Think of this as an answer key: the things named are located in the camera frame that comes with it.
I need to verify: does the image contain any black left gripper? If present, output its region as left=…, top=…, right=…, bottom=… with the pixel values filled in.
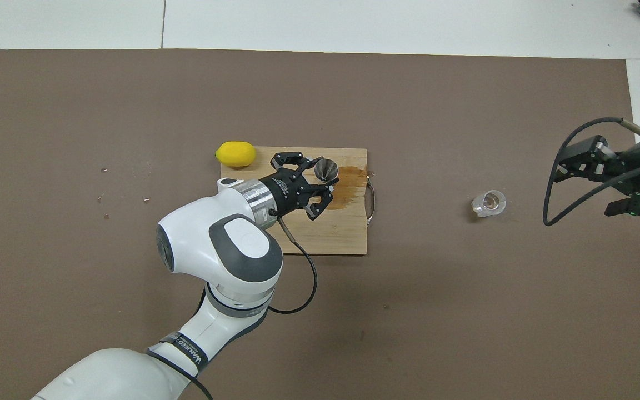
left=258, top=151, right=335, bottom=222

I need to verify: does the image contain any steel double jigger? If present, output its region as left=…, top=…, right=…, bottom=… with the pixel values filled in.
left=313, top=157, right=340, bottom=185

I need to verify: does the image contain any small clear glass cup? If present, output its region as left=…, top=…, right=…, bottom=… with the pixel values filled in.
left=471, top=189, right=507, bottom=218

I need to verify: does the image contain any bamboo cutting board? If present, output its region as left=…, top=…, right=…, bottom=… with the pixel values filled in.
left=216, top=147, right=368, bottom=256

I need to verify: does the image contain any yellow lemon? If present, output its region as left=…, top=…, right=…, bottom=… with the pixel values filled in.
left=215, top=141, right=257, bottom=168

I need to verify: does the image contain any brown table mat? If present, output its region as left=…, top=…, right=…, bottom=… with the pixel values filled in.
left=0, top=49, right=640, bottom=400

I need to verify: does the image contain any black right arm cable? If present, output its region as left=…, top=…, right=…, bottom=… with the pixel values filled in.
left=542, top=116, right=640, bottom=227

